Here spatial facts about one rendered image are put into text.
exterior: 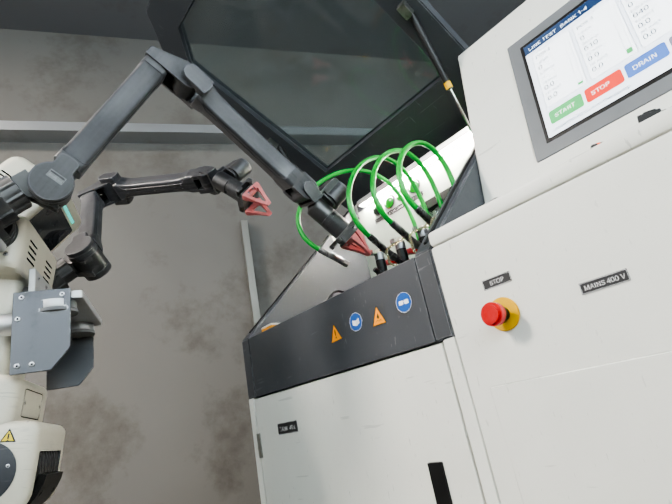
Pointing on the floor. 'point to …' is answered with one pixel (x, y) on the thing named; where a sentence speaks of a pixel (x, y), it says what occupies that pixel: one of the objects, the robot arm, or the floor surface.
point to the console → (565, 301)
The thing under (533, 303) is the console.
